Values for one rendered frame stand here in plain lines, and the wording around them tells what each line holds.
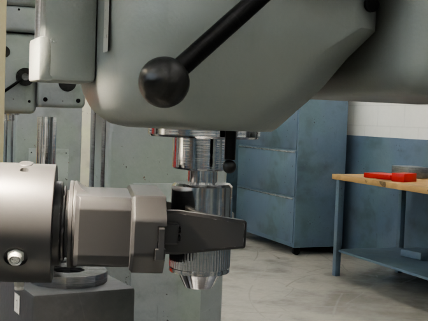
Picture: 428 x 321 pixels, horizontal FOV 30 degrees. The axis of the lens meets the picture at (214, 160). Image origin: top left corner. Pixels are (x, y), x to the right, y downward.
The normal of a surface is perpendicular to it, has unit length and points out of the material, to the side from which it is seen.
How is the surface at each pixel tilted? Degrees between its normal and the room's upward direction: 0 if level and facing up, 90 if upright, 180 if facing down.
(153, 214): 45
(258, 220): 90
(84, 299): 90
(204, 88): 123
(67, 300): 90
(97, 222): 90
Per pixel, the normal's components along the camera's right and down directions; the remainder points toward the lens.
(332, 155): 0.38, 0.06
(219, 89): 0.30, 0.59
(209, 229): 0.15, 0.06
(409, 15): -0.65, 0.02
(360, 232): -0.92, -0.01
